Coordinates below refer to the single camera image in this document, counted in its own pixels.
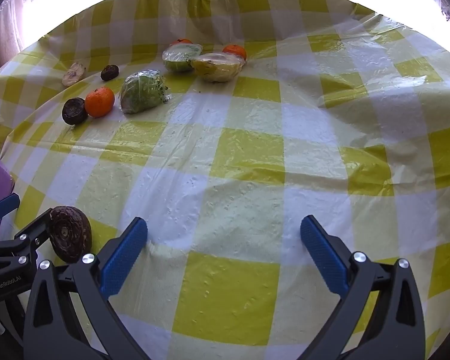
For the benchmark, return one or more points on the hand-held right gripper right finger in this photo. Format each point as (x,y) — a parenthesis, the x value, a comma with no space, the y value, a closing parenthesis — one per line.
(322,258)

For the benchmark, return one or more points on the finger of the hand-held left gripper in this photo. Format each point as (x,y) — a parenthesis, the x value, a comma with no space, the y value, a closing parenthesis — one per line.
(22,247)
(2,206)

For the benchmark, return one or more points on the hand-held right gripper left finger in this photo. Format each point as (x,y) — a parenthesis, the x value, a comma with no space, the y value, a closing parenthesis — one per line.
(123,258)

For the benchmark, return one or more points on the dark brown mushroom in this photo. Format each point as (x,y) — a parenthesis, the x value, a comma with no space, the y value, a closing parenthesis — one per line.
(109,72)
(74,111)
(69,234)

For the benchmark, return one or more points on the orange tangerine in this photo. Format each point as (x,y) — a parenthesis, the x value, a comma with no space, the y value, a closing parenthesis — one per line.
(234,52)
(182,41)
(99,101)

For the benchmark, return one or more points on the yellow checkered plastic tablecloth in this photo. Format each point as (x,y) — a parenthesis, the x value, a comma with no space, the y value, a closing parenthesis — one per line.
(247,157)

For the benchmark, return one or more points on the pale beige mushroom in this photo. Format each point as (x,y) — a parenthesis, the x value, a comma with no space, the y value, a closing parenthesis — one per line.
(74,74)

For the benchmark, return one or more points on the wrapped pale green cabbage half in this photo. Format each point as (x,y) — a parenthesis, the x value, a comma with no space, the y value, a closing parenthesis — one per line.
(180,58)

